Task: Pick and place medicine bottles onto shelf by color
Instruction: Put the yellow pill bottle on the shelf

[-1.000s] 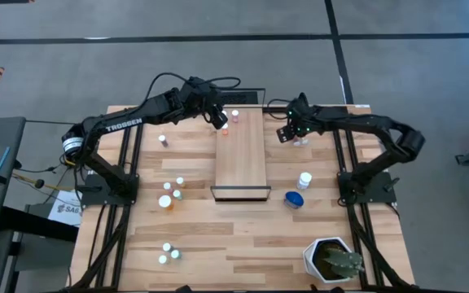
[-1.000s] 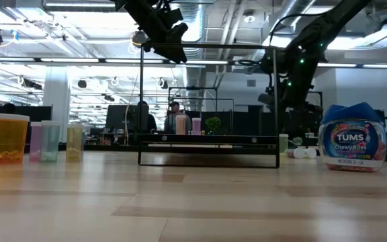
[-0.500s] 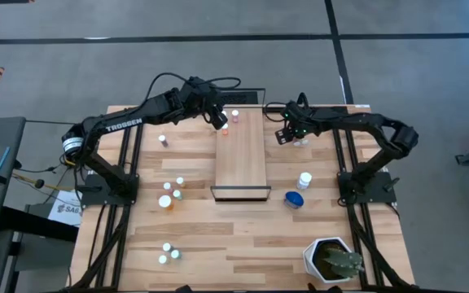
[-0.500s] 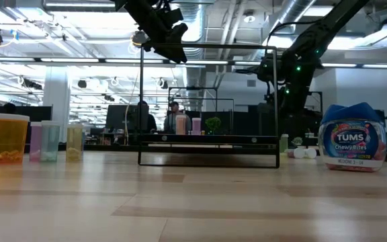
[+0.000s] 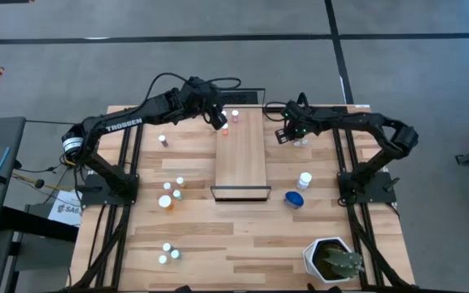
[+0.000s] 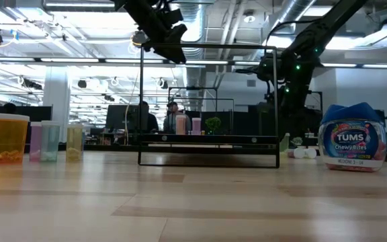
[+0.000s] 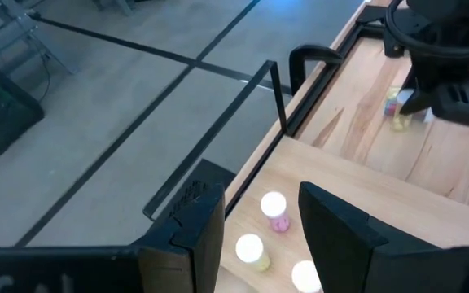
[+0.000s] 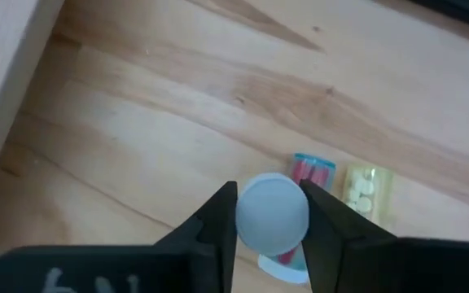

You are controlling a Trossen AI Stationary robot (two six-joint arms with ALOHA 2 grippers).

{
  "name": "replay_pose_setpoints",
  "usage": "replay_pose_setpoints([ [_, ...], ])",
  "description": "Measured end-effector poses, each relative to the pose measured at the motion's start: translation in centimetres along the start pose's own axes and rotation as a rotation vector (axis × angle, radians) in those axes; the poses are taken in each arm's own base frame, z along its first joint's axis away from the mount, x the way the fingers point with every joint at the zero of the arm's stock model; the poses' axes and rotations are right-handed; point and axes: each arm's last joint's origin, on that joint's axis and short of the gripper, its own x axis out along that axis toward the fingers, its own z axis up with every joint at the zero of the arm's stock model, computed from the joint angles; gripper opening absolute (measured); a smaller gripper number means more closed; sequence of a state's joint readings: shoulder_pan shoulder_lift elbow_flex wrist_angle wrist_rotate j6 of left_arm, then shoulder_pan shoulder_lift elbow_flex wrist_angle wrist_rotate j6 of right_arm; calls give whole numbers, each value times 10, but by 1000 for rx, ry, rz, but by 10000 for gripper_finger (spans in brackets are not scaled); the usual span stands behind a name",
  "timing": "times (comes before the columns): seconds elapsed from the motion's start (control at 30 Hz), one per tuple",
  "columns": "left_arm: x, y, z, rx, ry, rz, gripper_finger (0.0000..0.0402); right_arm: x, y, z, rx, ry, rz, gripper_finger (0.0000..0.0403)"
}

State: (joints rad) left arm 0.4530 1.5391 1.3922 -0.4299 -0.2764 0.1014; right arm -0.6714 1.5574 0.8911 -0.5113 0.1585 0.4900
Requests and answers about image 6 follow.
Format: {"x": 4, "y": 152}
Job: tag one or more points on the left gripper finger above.
{"x": 171, "y": 53}
{"x": 177, "y": 33}

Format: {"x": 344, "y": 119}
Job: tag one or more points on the clear jar of white pills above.
{"x": 284, "y": 142}

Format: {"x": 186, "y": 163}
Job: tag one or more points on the pink small pill vial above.
{"x": 35, "y": 141}
{"x": 196, "y": 127}

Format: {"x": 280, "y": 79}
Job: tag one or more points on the blue-lidded Tums jar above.
{"x": 351, "y": 144}

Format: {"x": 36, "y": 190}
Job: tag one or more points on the yellow small pill vial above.
{"x": 74, "y": 141}

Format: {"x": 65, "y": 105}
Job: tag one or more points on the teal small pill vial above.
{"x": 50, "y": 141}

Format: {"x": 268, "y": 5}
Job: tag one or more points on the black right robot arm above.
{"x": 314, "y": 37}

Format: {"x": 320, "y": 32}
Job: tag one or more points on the small green potted plant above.
{"x": 213, "y": 123}

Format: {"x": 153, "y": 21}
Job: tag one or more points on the person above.
{"x": 9, "y": 108}
{"x": 151, "y": 122}
{"x": 170, "y": 121}

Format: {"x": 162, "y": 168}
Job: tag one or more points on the black computer monitor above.
{"x": 114, "y": 117}

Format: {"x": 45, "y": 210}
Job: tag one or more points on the white building pillar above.
{"x": 57, "y": 101}

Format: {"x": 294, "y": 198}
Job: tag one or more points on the black office partition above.
{"x": 40, "y": 114}

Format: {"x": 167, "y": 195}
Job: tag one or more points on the large orange pill bottle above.
{"x": 7, "y": 141}

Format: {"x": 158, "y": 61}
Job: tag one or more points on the black background rig frame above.
{"x": 193, "y": 88}

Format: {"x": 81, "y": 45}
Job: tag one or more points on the wooden shelf with black frame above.
{"x": 234, "y": 139}

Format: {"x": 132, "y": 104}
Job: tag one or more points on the black aluminium rig frame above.
{"x": 113, "y": 147}

